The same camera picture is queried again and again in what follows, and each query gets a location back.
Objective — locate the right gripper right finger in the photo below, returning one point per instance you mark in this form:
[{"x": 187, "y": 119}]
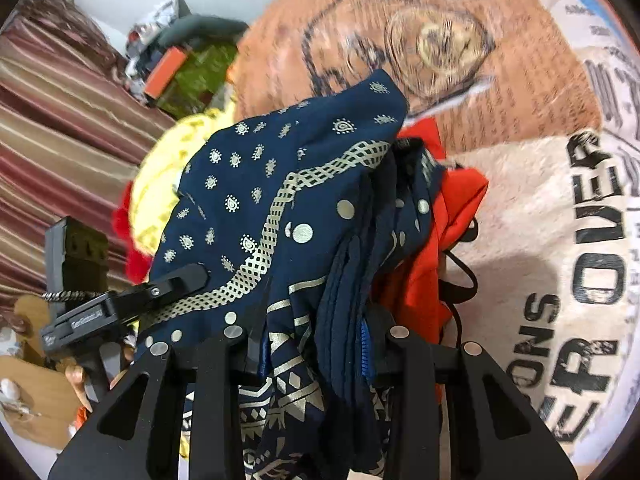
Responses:
[{"x": 493, "y": 431}]

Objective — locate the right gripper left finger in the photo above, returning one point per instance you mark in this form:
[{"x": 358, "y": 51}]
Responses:
[{"x": 134, "y": 432}]

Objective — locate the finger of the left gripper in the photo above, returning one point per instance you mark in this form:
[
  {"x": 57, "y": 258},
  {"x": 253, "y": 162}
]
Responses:
[{"x": 173, "y": 286}]

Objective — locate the navy patterned hooded garment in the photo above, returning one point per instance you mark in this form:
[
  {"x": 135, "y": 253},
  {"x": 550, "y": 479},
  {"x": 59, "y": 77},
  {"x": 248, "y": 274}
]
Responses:
[{"x": 293, "y": 214}]

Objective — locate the red fuzzy cloth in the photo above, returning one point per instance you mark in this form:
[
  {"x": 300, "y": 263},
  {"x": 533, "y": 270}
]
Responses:
[{"x": 138, "y": 263}]

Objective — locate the yellow cartoon blanket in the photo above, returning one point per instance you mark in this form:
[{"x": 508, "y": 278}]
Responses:
[{"x": 153, "y": 193}]

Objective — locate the red folded garment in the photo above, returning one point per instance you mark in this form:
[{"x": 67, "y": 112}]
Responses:
[{"x": 410, "y": 292}]

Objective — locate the striped maroon curtain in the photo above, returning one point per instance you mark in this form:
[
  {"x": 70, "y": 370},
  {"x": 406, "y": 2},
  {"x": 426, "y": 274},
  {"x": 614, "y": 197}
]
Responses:
[{"x": 71, "y": 138}]

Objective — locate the green and orange box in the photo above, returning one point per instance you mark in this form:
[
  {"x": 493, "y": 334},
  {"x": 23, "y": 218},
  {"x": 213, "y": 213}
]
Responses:
[{"x": 185, "y": 81}]

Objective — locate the dark grey cloth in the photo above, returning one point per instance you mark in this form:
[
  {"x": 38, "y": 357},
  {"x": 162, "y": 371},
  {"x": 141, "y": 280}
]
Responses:
[{"x": 198, "y": 26}]

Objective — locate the printed bed sheet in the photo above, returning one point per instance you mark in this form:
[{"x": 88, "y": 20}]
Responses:
[{"x": 541, "y": 96}]

